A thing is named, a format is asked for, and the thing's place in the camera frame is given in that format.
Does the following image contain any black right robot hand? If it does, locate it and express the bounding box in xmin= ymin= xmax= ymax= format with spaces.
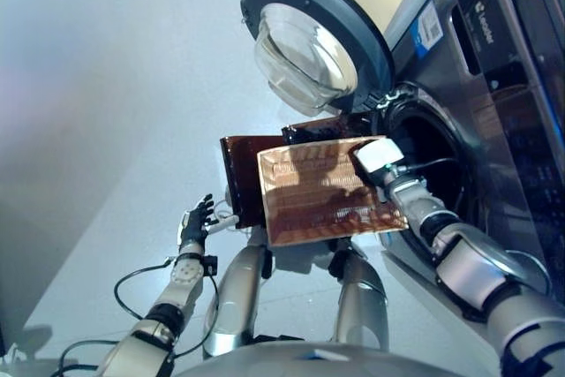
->
xmin=352 ymin=137 xmax=406 ymax=176

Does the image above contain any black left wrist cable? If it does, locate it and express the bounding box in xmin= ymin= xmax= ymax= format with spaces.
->
xmin=113 ymin=257 xmax=220 ymax=358

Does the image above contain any dark grey washing machine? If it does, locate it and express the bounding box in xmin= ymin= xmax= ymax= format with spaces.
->
xmin=335 ymin=0 xmax=565 ymax=307

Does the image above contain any silver right robot leg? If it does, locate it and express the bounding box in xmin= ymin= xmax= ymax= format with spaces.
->
xmin=328 ymin=239 xmax=389 ymax=350

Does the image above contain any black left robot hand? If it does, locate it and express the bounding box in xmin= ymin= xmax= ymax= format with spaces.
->
xmin=177 ymin=193 xmax=239 ymax=254

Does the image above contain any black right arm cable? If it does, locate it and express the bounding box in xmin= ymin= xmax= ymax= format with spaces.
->
xmin=396 ymin=157 xmax=470 ymax=237

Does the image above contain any grey robot torso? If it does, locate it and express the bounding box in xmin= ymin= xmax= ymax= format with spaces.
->
xmin=171 ymin=341 xmax=456 ymax=377

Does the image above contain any woven wicker laundry basket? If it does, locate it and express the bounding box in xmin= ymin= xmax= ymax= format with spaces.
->
xmin=256 ymin=135 xmax=410 ymax=248

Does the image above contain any blue barcode sticker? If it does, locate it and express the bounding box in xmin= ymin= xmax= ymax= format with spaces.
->
xmin=410 ymin=1 xmax=445 ymax=58

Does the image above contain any round glass washing machine door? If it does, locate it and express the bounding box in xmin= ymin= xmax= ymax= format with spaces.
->
xmin=240 ymin=0 xmax=395 ymax=116

